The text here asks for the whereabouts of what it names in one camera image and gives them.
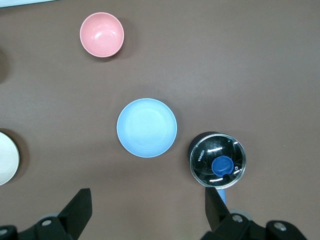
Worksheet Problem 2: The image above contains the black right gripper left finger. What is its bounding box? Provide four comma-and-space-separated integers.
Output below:
34, 188, 93, 240

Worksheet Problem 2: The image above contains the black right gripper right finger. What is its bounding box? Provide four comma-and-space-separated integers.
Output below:
201, 186, 267, 240

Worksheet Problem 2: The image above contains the light blue plate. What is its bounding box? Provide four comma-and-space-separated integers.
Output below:
116, 97, 178, 159

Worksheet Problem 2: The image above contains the glass lid with blue knob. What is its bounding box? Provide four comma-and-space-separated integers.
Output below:
189, 133, 248, 188

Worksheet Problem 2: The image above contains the beige plate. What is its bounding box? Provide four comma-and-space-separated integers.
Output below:
0, 131, 20, 186

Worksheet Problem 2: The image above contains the pink bowl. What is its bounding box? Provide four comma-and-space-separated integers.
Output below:
79, 11, 125, 58

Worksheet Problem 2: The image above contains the black pot with blue handle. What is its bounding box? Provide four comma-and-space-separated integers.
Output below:
187, 130, 248, 208

